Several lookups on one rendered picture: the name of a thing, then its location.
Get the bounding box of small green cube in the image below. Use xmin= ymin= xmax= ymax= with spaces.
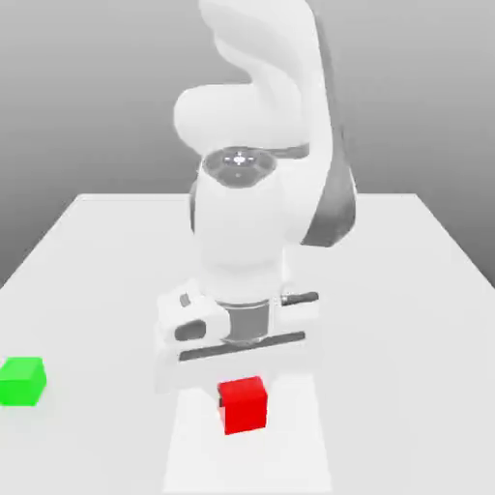
xmin=0 ymin=356 xmax=48 ymax=408

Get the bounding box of small red cube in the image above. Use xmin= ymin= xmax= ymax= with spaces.
xmin=217 ymin=375 xmax=269 ymax=436

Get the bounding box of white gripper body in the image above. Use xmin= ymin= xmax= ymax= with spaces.
xmin=154 ymin=331 xmax=324 ymax=395

